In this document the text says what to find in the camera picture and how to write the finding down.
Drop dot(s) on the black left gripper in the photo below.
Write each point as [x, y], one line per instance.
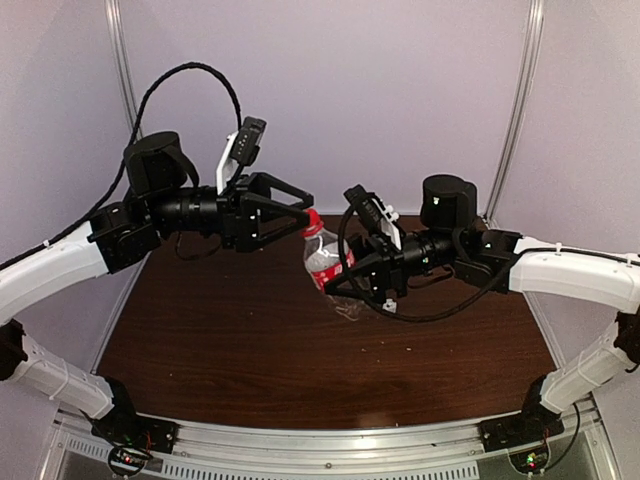
[239, 219]

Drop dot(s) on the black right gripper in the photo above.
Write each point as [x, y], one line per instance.
[385, 267]

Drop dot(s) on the small cola bottle red cap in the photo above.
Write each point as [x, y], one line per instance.
[321, 251]

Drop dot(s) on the white bottle cap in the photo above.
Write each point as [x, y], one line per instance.
[390, 305]

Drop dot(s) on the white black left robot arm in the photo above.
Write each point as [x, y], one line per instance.
[171, 200]

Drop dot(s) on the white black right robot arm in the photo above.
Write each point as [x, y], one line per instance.
[454, 237]

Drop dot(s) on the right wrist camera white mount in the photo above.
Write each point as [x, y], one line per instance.
[377, 217]

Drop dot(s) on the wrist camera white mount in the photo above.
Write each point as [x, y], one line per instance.
[377, 217]
[240, 152]

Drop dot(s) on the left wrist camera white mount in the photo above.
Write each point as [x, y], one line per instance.
[240, 152]

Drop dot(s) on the aluminium left corner post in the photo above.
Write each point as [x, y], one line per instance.
[129, 99]

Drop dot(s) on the aluminium corner post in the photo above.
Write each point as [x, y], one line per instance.
[532, 41]
[129, 99]

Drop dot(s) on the aluminium front frame rail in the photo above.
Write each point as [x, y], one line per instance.
[450, 450]

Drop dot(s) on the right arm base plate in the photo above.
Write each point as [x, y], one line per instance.
[525, 439]

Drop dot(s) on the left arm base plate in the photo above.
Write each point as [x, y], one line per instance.
[133, 450]

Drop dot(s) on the aluminium right corner post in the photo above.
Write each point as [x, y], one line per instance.
[532, 41]

